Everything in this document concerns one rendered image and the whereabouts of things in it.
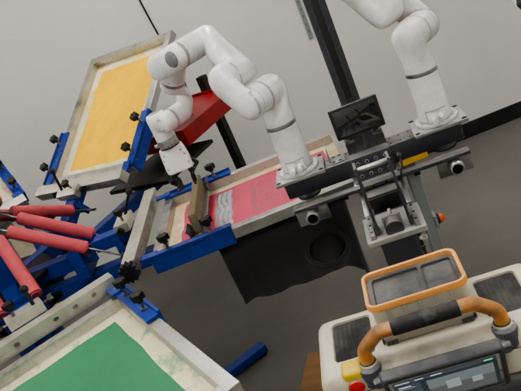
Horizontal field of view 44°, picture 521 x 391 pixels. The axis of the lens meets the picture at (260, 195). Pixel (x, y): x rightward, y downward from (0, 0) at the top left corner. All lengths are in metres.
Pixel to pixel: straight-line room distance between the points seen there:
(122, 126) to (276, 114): 1.37
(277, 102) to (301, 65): 2.48
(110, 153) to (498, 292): 2.03
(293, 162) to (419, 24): 0.54
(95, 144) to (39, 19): 1.44
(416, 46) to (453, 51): 2.71
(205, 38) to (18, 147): 2.87
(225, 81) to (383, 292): 0.76
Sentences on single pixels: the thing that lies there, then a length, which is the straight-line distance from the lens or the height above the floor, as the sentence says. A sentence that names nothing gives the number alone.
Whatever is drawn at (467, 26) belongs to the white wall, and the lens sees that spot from 4.60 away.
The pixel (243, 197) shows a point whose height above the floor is 0.96.
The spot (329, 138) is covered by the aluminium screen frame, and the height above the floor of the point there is 0.98.
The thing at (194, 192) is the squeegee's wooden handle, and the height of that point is 1.06.
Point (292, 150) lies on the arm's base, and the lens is 1.95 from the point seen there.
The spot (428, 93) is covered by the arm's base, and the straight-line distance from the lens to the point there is 1.94.
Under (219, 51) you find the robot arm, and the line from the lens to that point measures 1.96.
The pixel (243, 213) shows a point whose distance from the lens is 2.37.
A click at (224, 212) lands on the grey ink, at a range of 2.43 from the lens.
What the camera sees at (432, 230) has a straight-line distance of 2.49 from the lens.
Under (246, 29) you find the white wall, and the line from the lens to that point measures 4.32.
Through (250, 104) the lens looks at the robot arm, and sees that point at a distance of 1.85.
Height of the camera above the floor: 1.84
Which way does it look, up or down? 21 degrees down
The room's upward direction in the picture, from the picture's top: 24 degrees counter-clockwise
